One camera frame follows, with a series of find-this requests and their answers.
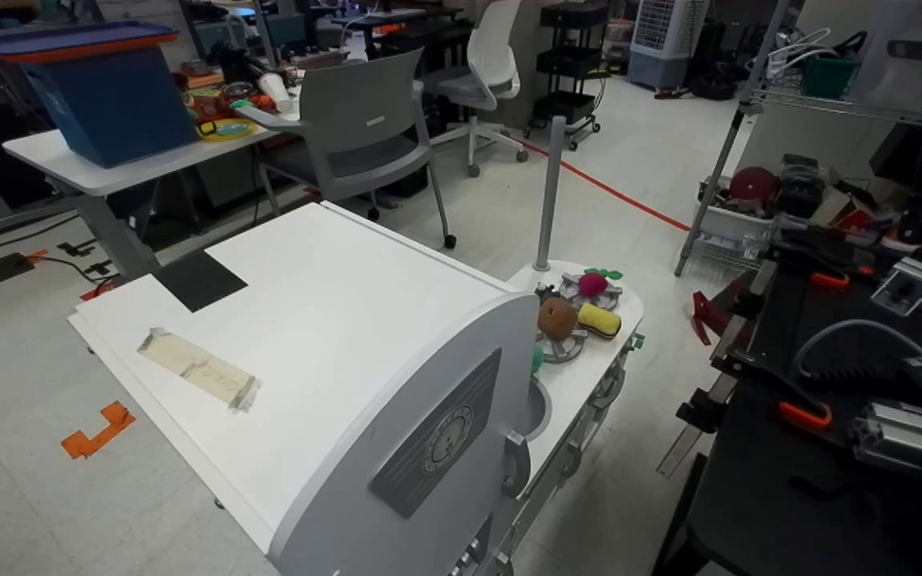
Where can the brown ball toy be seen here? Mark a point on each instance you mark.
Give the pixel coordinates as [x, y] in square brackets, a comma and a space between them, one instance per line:
[559, 319]

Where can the magenta toy food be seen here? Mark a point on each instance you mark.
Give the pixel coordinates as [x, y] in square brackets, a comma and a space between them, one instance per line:
[594, 287]

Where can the grey upright pole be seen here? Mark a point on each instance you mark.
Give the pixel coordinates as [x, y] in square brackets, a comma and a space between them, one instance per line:
[551, 192]

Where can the yellow toy food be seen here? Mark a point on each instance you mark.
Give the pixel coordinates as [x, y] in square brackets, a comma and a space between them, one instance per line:
[599, 320]

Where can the grey plastic chair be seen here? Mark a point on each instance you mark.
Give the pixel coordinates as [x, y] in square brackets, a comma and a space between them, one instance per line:
[361, 114]

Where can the white office chair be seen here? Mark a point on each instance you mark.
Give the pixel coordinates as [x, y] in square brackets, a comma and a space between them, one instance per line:
[496, 66]

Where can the black shelf cart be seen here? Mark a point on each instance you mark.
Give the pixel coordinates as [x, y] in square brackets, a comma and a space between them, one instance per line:
[576, 59]

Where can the black square pad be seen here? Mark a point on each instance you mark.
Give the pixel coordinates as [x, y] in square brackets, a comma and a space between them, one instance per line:
[200, 281]

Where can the white bin with clutter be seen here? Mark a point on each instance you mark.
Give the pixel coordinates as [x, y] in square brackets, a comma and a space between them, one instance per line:
[745, 224]

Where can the grey metal stand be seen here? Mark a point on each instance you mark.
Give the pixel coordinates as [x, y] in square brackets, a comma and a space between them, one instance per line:
[721, 161]

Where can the white air cooler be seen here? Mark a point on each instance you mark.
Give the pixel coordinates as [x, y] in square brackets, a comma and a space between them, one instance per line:
[666, 43]

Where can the blue storage bin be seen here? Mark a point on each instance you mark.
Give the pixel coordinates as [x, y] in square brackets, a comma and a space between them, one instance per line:
[111, 99]

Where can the black workbench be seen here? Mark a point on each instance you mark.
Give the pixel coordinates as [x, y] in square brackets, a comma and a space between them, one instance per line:
[801, 499]

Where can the white work table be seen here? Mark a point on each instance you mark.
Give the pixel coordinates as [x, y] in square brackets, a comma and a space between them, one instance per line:
[66, 161]

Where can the green basket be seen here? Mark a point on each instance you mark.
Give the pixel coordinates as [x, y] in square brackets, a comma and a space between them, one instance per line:
[830, 75]

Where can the black power adapter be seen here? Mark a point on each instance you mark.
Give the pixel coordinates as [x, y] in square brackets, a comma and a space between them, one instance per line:
[2, 268]

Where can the aluminium extrusion bar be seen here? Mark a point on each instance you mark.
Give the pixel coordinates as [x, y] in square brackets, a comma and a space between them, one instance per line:
[914, 432]

